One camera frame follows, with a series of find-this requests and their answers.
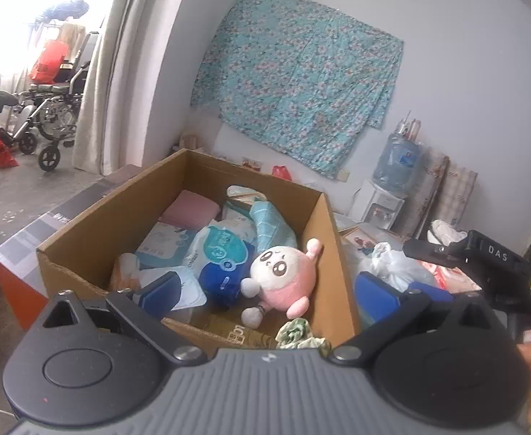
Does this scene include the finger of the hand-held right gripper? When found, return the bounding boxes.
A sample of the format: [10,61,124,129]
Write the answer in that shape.
[402,238,470,266]

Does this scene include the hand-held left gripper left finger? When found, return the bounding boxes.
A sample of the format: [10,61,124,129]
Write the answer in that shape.
[41,271,203,364]

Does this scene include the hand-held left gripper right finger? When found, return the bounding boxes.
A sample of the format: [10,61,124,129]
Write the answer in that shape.
[329,272,506,365]

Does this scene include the brown cardboard box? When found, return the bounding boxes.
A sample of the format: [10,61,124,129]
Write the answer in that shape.
[36,147,362,349]

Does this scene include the pink white plush toy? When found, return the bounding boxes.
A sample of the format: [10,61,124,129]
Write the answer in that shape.
[241,238,324,329]

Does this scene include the white shoe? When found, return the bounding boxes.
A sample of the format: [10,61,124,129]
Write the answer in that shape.
[427,219,468,244]

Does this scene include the crumpled white plastic bag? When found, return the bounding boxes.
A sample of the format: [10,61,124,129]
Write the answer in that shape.
[351,242,438,293]

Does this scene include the red print plastic bag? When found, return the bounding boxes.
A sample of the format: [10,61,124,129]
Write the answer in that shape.
[419,260,481,293]

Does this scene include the white blue tissue pack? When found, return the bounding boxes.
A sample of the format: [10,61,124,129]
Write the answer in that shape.
[134,221,198,267]

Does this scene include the dark blue pack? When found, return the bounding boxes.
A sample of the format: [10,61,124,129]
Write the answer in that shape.
[200,241,259,311]

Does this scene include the fruit print tablecloth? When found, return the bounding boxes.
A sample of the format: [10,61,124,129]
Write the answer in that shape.
[333,211,429,254]

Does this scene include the white water dispenser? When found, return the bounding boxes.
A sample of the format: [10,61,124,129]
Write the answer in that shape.
[349,178,406,231]

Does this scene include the leaning wooden boards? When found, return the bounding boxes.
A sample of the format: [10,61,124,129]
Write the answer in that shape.
[404,145,479,241]

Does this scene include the white teal wet wipes pack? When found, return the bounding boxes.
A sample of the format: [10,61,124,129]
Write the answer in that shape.
[185,221,258,277]

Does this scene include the pink sponge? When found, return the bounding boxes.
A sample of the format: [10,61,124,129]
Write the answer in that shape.
[160,189,221,229]

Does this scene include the green print crumpled bag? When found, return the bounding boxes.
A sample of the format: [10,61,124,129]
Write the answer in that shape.
[275,318,334,354]

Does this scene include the blue water bottle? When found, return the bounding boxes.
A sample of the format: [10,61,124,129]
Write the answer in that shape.
[372,118,427,199]

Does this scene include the teal white packet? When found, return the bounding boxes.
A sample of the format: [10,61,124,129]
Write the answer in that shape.
[226,185,266,209]

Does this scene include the blue checked towel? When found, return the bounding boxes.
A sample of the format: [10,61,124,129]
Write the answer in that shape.
[250,200,298,254]

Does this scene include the grey box with orange side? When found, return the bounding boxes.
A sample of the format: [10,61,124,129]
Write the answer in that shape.
[0,163,176,331]

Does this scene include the red floor bag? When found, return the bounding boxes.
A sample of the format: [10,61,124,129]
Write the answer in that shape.
[0,124,20,168]

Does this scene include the white curtain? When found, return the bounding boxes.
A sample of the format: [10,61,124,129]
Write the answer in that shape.
[72,0,198,175]

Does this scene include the wheelchair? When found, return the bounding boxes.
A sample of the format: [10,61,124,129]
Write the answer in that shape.
[0,31,101,173]

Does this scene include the red bag on wheelchair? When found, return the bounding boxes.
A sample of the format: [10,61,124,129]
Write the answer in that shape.
[28,40,67,83]

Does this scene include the blue hanging garment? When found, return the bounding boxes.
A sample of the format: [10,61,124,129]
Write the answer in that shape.
[43,0,91,21]

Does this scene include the teal floral wall cloth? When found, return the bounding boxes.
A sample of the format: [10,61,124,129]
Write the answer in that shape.
[189,0,405,179]

